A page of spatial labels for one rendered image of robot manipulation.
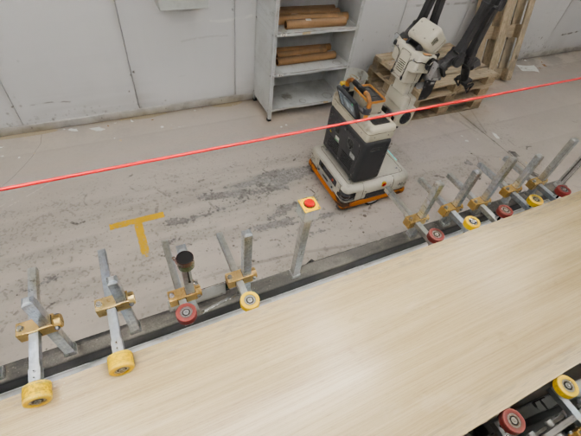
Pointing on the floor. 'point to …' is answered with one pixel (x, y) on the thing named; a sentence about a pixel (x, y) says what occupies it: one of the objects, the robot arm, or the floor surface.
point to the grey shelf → (285, 77)
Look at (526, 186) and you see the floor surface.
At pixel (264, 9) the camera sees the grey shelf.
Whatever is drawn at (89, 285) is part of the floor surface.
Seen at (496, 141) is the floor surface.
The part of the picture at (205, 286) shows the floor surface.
